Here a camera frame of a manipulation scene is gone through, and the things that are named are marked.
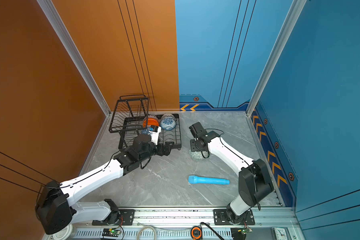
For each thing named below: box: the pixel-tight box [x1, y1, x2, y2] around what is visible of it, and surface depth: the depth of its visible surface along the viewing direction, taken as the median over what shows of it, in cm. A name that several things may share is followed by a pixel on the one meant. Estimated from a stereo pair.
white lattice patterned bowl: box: [160, 113, 176, 122], surface depth 110 cm
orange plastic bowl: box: [142, 115, 160, 128], surface depth 104 cm
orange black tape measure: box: [190, 226, 202, 240], surface depth 68 cm
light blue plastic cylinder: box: [188, 175, 230, 185], surface depth 84 cm
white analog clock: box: [271, 227, 292, 240], surface depth 69 cm
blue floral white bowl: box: [160, 114, 177, 131], surface depth 110 cm
